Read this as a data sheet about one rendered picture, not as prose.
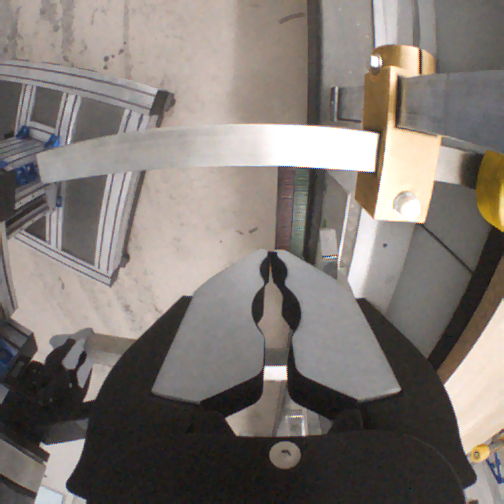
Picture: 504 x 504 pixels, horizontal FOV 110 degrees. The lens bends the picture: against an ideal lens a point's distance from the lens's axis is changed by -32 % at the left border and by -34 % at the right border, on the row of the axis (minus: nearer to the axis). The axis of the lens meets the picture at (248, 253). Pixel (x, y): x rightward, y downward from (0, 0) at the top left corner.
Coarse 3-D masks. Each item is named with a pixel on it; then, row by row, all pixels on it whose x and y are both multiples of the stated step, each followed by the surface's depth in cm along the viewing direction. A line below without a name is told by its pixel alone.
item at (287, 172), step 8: (288, 168) 33; (280, 176) 33; (288, 176) 33; (280, 184) 34; (288, 184) 34; (280, 192) 34; (288, 192) 34; (280, 200) 35; (288, 200) 35; (280, 208) 35; (288, 208) 35; (280, 216) 36; (288, 216) 36; (280, 224) 37; (288, 224) 37; (280, 232) 37; (288, 232) 37; (280, 240) 38; (288, 240) 38; (280, 248) 39; (288, 248) 39
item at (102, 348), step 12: (96, 336) 31; (108, 336) 32; (84, 348) 29; (96, 348) 29; (108, 348) 30; (120, 348) 30; (276, 348) 31; (288, 348) 31; (96, 360) 31; (108, 360) 30; (276, 360) 29; (264, 372) 29; (276, 372) 29
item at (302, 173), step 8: (296, 168) 33; (304, 168) 32; (296, 176) 33; (304, 176) 33; (296, 184) 34; (304, 184) 34; (296, 192) 34; (304, 192) 34; (296, 200) 35; (304, 200) 35; (296, 208) 35; (304, 208) 35; (296, 216) 36; (304, 216) 36; (296, 224) 37; (304, 224) 36; (296, 232) 37; (296, 240) 38; (296, 248) 39; (296, 256) 39
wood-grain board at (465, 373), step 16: (496, 272) 19; (496, 288) 19; (480, 304) 21; (496, 304) 19; (480, 320) 21; (496, 320) 19; (464, 336) 23; (480, 336) 21; (496, 336) 21; (464, 352) 23; (480, 352) 22; (496, 352) 23; (448, 368) 25; (464, 368) 24; (480, 368) 24; (496, 368) 25; (448, 384) 26; (464, 384) 26; (480, 384) 27; (496, 384) 28; (464, 400) 29; (480, 400) 31; (496, 400) 33; (464, 416) 34; (480, 416) 37; (496, 416) 40; (464, 432) 42; (480, 432) 47; (496, 432) 56; (464, 448) 57
